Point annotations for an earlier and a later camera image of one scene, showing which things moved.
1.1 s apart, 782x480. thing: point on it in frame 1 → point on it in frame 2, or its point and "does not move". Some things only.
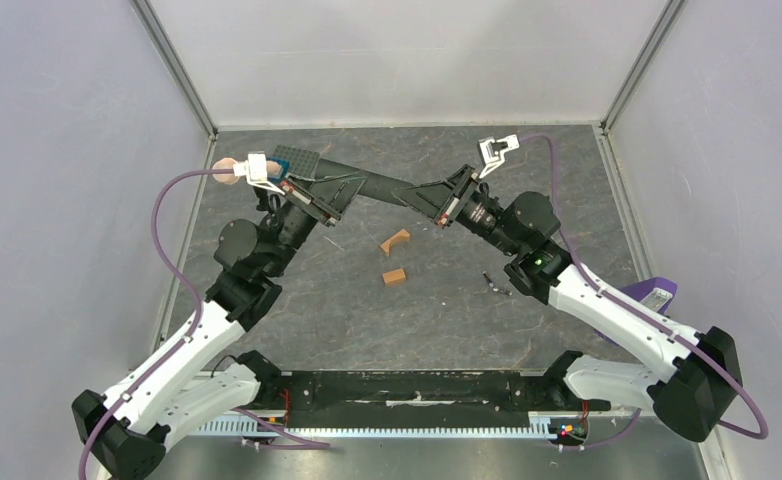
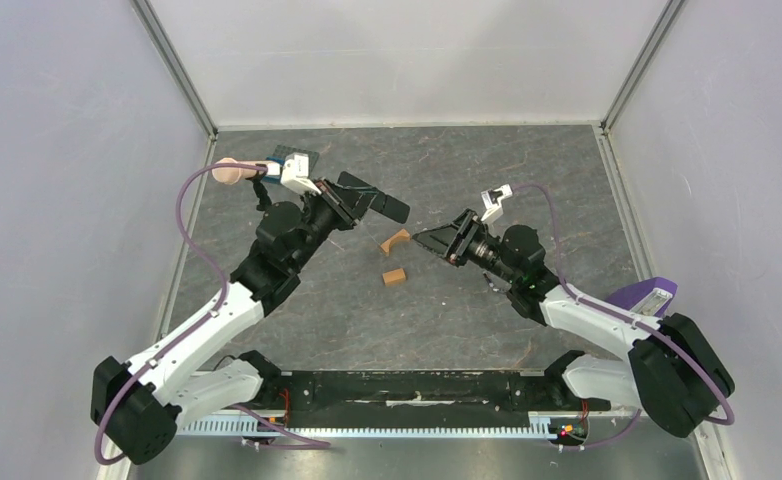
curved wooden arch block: x=402 y=235 does not move
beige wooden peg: x=225 y=178 does not move
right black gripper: x=455 y=201 → x=462 y=237
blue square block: x=276 y=177 does not move
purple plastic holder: x=656 y=293 does not move
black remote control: x=382 y=187 → x=390 y=206
